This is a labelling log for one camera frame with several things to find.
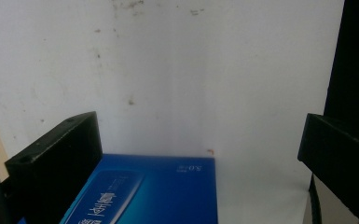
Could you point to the blue box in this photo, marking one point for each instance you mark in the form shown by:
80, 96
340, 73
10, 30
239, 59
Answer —
161, 193

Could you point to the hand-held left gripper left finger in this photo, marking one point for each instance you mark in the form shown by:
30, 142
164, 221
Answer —
56, 165

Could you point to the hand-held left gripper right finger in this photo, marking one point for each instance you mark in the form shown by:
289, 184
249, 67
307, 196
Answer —
338, 155

